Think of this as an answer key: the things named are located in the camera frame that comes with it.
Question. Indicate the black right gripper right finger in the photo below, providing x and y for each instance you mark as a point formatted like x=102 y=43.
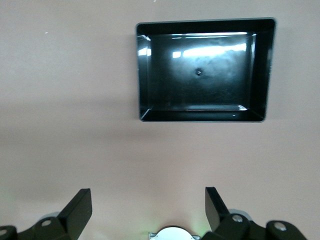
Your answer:
x=225 y=225

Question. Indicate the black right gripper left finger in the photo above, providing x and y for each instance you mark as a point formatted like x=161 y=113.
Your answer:
x=70 y=220

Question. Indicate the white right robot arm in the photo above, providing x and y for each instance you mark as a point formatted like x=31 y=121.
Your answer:
x=172 y=235

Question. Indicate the black rectangular plastic box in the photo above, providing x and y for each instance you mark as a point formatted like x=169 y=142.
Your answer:
x=200 y=87

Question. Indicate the brown table cover cloth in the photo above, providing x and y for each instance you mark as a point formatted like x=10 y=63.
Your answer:
x=62 y=100

